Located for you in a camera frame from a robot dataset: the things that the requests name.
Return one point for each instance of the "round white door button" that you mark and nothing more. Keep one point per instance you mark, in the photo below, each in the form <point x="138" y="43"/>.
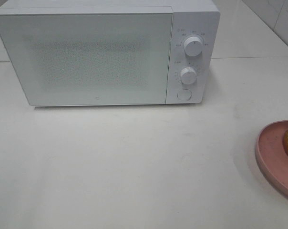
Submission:
<point x="184" y="95"/>

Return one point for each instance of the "upper white power knob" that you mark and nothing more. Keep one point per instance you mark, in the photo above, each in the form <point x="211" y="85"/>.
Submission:
<point x="193" y="45"/>

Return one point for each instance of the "pink round plate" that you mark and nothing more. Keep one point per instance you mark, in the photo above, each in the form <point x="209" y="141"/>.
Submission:
<point x="271" y="157"/>

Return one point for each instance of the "white microwave oven body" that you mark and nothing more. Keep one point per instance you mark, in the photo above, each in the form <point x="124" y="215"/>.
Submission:
<point x="189" y="17"/>

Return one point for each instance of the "lower white timer knob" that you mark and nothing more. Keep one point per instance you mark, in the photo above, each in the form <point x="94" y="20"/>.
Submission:
<point x="188" y="75"/>

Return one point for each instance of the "white microwave door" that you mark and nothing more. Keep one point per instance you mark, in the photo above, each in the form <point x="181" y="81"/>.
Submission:
<point x="89" y="59"/>

